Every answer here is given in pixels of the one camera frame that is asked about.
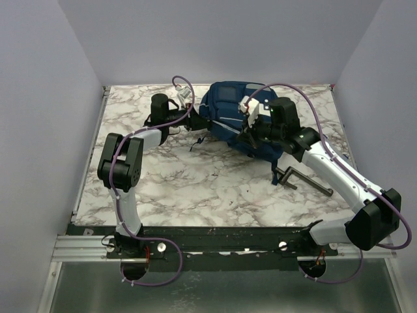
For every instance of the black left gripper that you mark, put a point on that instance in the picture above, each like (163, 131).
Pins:
(195, 122)

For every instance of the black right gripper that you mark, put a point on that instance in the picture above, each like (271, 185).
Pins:
(249, 132)

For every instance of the navy blue student backpack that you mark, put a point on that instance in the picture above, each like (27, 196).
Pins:
(219, 105)

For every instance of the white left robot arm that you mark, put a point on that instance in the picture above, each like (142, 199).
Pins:
(120, 163)

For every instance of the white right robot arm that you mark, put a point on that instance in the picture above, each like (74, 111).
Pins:
(276, 121)

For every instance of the steel clamp handle tool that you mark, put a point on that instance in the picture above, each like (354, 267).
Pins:
(284, 175)

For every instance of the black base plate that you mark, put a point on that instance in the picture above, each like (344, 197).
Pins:
(167, 248)

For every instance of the aluminium rail frame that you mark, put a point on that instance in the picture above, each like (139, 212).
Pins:
(195, 182)

